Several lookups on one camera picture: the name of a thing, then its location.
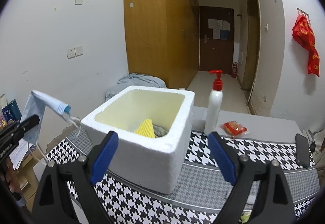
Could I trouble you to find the blue face mask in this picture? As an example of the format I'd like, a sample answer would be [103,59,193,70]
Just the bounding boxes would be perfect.
[20,90,82,166]

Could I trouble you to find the grey sock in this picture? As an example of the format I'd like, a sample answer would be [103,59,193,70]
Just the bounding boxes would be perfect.
[153,125,168,138]

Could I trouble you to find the person's left hand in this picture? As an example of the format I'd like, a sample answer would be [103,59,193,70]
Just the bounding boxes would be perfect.
[1,157,25,208]

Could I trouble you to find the red snack packet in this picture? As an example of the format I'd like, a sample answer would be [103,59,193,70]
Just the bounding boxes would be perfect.
[221,121,248,138]

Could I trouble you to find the white styrofoam box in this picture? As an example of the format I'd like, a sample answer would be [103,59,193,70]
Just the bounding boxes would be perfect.
[81,85,194,194]

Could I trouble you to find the houndstooth table runner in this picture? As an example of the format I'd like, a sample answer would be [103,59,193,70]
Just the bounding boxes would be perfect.
[44,124,321,224]

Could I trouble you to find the white pump lotion bottle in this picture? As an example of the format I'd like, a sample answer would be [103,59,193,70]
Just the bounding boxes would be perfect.
[204,70,223,135]

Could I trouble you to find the light blue crumpled cloth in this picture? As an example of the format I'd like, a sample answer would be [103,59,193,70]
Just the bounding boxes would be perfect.
[105,73,166,101]

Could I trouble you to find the black smartphone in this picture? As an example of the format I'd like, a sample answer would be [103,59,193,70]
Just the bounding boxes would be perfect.
[295,134,310,168]

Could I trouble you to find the red fire extinguisher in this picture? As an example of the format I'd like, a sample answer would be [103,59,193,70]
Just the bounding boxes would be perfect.
[231,62,238,78]

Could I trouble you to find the dark brown entrance door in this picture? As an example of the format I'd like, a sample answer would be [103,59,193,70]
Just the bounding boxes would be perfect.
[199,6,235,74]

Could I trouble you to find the wooden wardrobe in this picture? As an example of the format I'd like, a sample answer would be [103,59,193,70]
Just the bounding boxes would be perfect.
[124,0,199,89]

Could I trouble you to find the red hanging bags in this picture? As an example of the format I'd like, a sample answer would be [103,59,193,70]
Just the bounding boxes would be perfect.
[292,14,320,77]

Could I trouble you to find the white wall socket pair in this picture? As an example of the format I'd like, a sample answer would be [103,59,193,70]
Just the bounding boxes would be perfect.
[66,46,83,59]

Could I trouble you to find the wall coat hook rack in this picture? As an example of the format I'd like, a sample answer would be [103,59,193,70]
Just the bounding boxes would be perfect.
[296,7,309,17]

